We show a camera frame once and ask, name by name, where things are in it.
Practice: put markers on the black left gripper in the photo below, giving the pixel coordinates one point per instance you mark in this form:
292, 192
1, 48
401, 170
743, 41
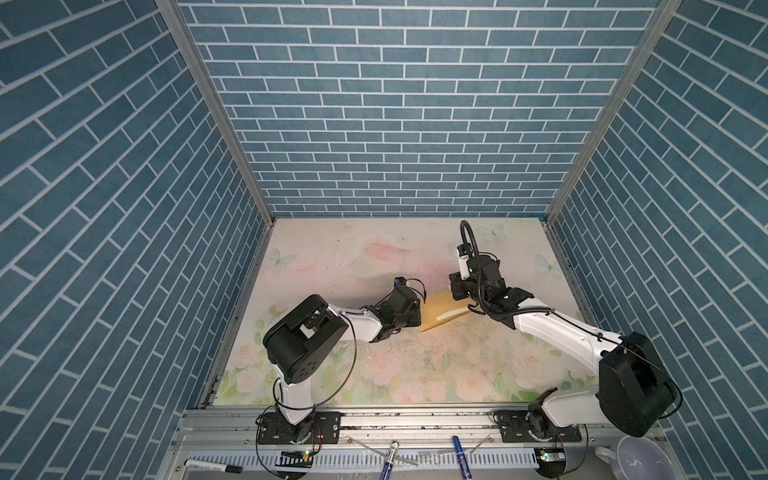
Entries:
414, 311

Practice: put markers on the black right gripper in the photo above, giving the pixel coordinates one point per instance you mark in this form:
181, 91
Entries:
455, 282

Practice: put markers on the brown paper envelope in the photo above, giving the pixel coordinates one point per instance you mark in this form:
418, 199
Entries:
440, 308

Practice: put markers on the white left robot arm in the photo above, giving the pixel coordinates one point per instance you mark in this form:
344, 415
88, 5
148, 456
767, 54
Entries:
300, 342

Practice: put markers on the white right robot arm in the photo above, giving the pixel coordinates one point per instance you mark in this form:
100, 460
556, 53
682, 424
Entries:
633, 390

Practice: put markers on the blue marker pen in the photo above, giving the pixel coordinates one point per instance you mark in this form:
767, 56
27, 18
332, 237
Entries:
462, 460

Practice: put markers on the white-blue marker pen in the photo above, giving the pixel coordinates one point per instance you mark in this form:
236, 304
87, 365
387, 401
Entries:
389, 461

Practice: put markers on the white plastic cup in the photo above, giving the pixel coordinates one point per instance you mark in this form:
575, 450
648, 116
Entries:
636, 458

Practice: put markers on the black marker pen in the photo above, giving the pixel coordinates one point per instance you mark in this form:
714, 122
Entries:
213, 466

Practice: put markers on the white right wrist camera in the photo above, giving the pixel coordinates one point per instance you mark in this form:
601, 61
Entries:
464, 251

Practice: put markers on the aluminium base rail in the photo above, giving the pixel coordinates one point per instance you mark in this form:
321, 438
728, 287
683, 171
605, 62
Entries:
354, 441

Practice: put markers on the aluminium right corner post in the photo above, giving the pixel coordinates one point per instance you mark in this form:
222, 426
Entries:
656, 26

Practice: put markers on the aluminium corner post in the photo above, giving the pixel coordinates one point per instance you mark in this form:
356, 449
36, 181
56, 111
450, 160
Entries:
656, 26
182, 36

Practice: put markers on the aluminium left corner post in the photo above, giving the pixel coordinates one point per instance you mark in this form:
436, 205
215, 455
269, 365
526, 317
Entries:
182, 36

